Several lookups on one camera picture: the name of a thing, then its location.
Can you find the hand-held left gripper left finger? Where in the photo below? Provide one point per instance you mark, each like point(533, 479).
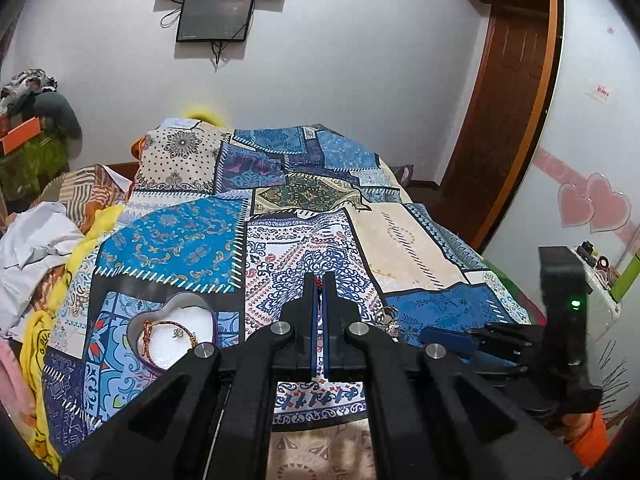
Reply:
point(313, 325)

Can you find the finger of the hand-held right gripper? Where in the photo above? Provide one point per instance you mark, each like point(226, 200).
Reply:
point(482, 357)
point(445, 336)

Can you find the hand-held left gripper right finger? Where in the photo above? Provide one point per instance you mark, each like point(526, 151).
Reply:
point(327, 325)

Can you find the silver metal jewelry piece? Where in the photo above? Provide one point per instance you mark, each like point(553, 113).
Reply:
point(389, 321)

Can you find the heart-shaped purple jewelry box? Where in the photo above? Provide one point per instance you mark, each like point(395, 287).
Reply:
point(200, 316)

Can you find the person's right forearm orange sleeve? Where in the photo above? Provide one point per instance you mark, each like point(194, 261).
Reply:
point(590, 440)

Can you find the white shelf with small items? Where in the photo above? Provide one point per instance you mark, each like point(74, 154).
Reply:
point(602, 290)

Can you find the patchwork printed blanket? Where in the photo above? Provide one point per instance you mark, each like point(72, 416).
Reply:
point(200, 240)

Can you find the white wardrobe with pink hearts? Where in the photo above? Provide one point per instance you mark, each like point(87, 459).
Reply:
point(590, 125)

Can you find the brown wooden door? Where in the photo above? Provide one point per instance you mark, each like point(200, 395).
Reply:
point(505, 105)

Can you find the striped orange cloth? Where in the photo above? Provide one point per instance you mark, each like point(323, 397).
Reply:
point(85, 190)

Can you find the yellow cloth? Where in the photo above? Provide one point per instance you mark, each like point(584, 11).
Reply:
point(42, 340)

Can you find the white crumpled cloth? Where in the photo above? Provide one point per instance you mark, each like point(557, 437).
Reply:
point(35, 255)

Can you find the pink cloth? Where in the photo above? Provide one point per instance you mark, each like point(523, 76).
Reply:
point(15, 380)

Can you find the green patterned cloth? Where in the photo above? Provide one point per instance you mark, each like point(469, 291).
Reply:
point(30, 165)

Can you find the orange box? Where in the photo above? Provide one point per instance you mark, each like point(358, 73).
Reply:
point(20, 135)

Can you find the pile of clothes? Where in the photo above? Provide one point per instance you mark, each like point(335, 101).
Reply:
point(35, 97)

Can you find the small black wall monitor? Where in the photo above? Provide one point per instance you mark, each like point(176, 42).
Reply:
point(215, 17)

